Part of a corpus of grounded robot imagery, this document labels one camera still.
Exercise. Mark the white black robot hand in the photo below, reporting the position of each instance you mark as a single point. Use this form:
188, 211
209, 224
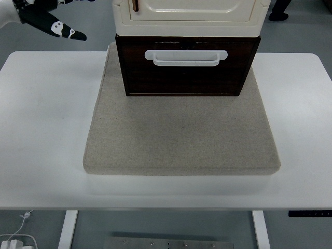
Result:
39, 19

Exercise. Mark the dark brown wooden drawer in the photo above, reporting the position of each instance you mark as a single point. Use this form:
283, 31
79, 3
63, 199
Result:
186, 80

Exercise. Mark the cream cabinet with door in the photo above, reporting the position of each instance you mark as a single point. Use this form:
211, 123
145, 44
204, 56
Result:
192, 26

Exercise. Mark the dark brown drawer case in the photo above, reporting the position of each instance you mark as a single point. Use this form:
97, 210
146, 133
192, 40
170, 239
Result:
220, 38

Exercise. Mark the beige fabric mat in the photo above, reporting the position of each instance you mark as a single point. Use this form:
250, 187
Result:
181, 135

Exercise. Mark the white table leg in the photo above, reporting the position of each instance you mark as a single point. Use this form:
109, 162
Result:
260, 230
68, 228

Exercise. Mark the white power strip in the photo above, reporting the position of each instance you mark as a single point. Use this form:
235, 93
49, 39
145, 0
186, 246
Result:
15, 243

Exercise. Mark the person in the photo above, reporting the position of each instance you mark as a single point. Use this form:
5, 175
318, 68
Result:
278, 11

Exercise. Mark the grey metal plate with screws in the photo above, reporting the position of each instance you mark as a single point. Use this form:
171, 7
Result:
168, 243

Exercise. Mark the black table control panel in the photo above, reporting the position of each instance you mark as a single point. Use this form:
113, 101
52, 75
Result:
308, 214

